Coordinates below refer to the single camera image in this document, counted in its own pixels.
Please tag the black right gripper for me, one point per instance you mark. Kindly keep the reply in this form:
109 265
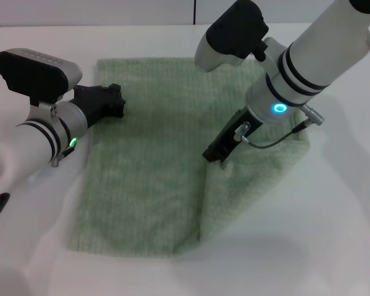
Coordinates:
234 132

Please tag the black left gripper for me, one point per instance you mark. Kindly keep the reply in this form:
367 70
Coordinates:
92 103

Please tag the black grey right wrist camera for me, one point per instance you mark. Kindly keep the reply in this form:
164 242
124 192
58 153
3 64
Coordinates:
234 31

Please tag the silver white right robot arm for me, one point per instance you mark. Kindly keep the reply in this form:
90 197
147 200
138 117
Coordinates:
308 58

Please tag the green terry towel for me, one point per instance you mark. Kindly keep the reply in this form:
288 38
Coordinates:
160 172

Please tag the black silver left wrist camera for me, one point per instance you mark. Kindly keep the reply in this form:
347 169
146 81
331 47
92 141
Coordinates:
34 74

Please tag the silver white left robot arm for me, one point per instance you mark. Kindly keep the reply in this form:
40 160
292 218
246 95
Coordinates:
27 142

